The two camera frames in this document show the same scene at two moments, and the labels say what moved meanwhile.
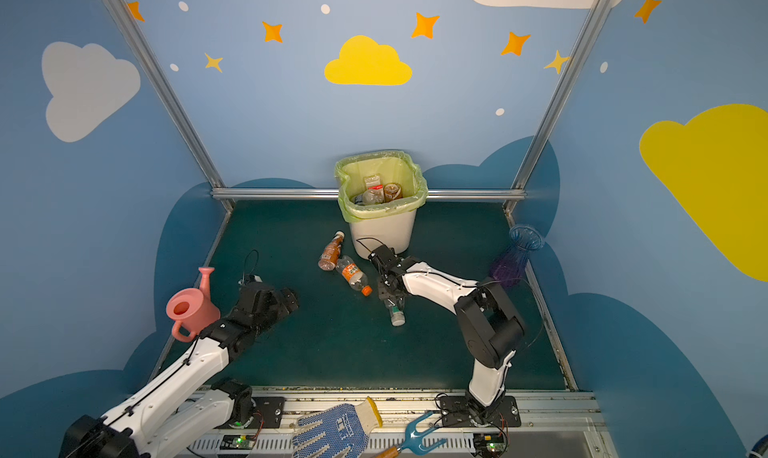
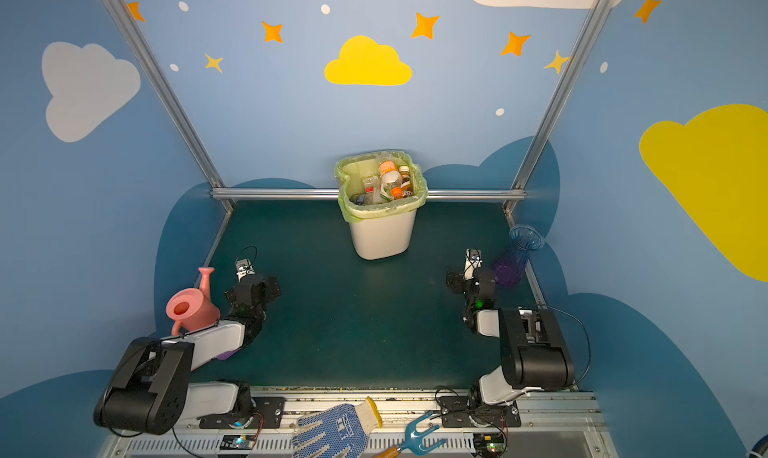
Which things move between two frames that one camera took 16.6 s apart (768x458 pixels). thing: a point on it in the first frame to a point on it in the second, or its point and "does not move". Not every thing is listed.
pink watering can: [193, 309] does not move
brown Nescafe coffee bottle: [331, 252] to [406, 186]
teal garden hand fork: [412, 442] does not move
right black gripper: [389, 275] to [459, 281]
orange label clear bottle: [353, 275] to [390, 179]
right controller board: [489, 442] does not move
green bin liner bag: [393, 167] does not move
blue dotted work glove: [336, 431] does not move
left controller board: [237, 442] does not move
